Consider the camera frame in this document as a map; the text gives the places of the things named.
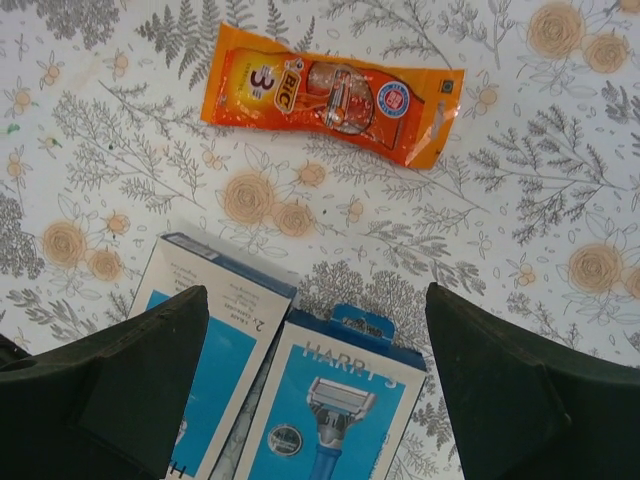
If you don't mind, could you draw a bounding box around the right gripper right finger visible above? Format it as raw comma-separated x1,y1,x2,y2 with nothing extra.
425,283,639,479

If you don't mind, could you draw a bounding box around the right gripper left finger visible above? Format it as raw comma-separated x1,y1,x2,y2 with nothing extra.
1,286,209,479

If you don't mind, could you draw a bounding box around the orange BIC razor pack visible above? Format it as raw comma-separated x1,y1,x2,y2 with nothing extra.
201,24,465,169

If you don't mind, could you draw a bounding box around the blue Harry's razor box left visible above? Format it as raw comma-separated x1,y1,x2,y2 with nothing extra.
130,232,297,479

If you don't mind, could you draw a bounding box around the blue harry's razor box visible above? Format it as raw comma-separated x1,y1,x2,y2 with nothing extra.
130,232,297,479
234,304,426,480

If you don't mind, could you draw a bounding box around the blue Harry's razor box right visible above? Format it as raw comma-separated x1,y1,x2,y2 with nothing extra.
234,304,426,480

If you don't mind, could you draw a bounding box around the floral table mat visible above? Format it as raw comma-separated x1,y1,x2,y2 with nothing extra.
0,0,640,480

